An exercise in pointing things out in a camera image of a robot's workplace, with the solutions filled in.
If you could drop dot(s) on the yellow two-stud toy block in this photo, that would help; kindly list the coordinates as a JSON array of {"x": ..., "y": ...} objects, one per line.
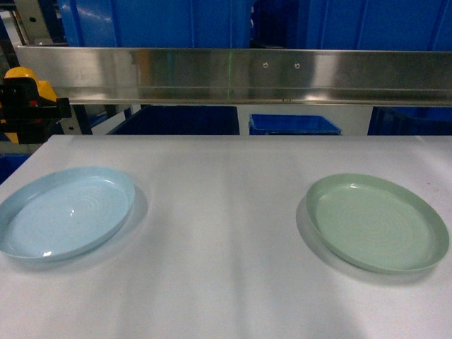
[{"x": 31, "y": 84}]

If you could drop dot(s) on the dark blue bin lower right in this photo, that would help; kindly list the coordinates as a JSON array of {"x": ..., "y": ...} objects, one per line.
[{"x": 410, "y": 121}]

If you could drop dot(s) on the stainless steel shelf rack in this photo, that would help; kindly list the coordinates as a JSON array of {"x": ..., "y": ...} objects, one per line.
[{"x": 115, "y": 76}]

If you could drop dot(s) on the blue bin upper right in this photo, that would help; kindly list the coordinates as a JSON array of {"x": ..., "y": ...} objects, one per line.
[{"x": 371, "y": 25}]

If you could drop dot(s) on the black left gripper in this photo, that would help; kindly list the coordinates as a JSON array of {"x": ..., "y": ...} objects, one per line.
[{"x": 24, "y": 113}]

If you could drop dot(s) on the blue bin upper left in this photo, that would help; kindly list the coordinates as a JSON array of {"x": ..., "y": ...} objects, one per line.
[{"x": 168, "y": 24}]

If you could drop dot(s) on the dark blue bin lower left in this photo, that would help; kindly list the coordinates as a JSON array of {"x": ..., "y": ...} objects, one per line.
[{"x": 180, "y": 120}]

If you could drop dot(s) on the light green plastic plate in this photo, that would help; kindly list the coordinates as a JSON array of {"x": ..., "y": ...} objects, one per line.
[{"x": 376, "y": 224}]

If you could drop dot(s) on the small blue bin lower middle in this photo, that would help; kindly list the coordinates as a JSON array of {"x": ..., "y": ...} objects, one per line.
[{"x": 295, "y": 125}]

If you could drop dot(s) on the dark blue bin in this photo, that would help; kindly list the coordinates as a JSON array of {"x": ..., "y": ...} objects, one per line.
[
  {"x": 410, "y": 121},
  {"x": 180, "y": 120}
]

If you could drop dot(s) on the light blue plastic plate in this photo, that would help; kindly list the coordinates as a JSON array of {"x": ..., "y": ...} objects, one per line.
[{"x": 65, "y": 214}]

